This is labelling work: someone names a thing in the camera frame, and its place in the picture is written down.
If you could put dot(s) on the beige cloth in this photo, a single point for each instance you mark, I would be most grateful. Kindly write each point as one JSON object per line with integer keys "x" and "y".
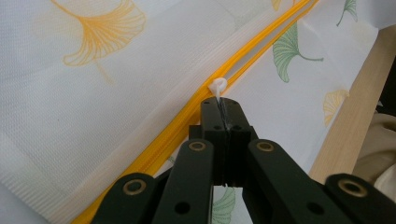
{"x": 379, "y": 146}

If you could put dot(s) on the white leaf-print mesh laundry bag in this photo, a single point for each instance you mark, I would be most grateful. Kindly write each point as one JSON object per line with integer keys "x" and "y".
{"x": 77, "y": 124}

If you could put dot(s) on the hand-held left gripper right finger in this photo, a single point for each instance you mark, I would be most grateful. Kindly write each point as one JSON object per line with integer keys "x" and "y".
{"x": 238, "y": 124}

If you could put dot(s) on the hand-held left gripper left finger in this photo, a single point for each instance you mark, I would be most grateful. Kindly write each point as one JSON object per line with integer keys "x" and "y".
{"x": 210, "y": 118}

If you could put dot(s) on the white zipper pull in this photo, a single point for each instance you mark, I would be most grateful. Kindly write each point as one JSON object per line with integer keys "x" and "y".
{"x": 218, "y": 85}

